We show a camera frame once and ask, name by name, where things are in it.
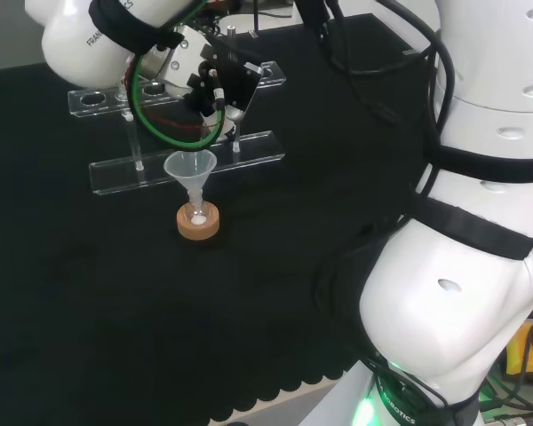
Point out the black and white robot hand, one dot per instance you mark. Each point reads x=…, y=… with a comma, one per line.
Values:
x=222, y=75

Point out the clear weighing funnel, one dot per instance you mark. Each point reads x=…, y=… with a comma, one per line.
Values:
x=235, y=113

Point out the clear plastic funnel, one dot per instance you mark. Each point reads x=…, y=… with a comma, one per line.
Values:
x=182, y=171

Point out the small glass round-bottom flask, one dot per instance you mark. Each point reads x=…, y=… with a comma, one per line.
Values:
x=190, y=217

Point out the clear acrylic funnel stand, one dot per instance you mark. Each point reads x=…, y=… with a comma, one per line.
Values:
x=115, y=177

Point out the black tripod pole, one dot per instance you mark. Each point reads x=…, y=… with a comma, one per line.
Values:
x=255, y=18

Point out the black bench cloth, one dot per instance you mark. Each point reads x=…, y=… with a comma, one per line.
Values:
x=93, y=288

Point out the yellow stop button box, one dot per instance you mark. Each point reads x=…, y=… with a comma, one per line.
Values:
x=515, y=359

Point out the silver-capped metal post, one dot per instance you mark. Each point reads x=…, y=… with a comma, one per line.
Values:
x=231, y=32

